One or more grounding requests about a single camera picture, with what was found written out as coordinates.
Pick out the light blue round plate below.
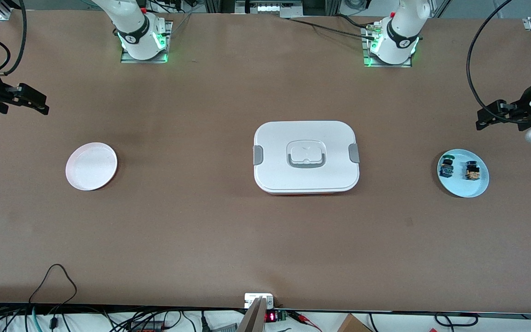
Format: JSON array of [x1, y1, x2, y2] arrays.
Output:
[[437, 149, 490, 198]]

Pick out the pink round plate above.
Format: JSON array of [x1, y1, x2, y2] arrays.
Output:
[[65, 142, 118, 191]]

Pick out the white lidded container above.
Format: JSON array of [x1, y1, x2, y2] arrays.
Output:
[[253, 121, 360, 195]]

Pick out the brown cardboard box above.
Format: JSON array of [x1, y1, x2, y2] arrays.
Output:
[[337, 314, 373, 332]]

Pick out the red clip leads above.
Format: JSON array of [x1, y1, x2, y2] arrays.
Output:
[[289, 311, 322, 332]]

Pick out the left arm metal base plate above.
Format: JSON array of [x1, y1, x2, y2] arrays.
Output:
[[361, 25, 413, 68]]

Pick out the thin black looped cable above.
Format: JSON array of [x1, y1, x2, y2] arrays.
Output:
[[28, 264, 78, 306]]

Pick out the black cable to arm base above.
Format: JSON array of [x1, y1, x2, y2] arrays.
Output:
[[289, 15, 377, 40]]

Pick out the black coiled cable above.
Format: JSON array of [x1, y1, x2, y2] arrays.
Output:
[[434, 313, 479, 327]]

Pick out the teal cable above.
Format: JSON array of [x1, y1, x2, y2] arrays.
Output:
[[24, 307, 41, 332]]

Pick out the silver equipment frame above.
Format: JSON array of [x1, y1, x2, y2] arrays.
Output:
[[235, 0, 304, 18]]

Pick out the white mount bracket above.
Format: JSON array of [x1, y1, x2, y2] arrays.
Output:
[[244, 293, 274, 308]]

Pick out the aluminium camera mount profile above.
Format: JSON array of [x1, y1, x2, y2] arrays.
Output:
[[236, 297, 267, 332]]

